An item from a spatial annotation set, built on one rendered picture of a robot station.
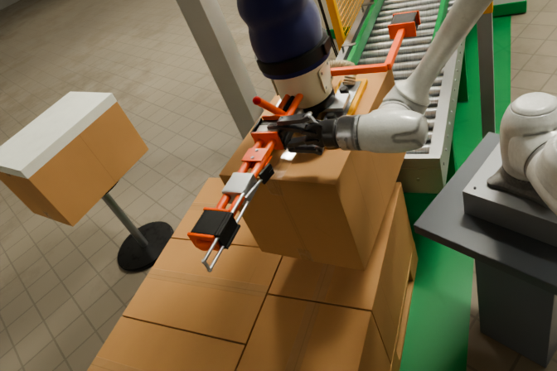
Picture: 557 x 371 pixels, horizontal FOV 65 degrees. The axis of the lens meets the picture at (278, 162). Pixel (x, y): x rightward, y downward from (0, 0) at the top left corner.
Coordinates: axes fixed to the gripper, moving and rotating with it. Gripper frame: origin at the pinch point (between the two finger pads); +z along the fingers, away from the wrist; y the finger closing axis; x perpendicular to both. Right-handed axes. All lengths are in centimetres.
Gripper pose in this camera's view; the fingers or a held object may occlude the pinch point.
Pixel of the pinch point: (270, 135)
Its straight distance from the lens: 122.3
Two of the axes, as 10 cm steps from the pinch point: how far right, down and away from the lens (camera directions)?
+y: 3.2, 7.3, 6.1
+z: -8.8, 0.0, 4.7
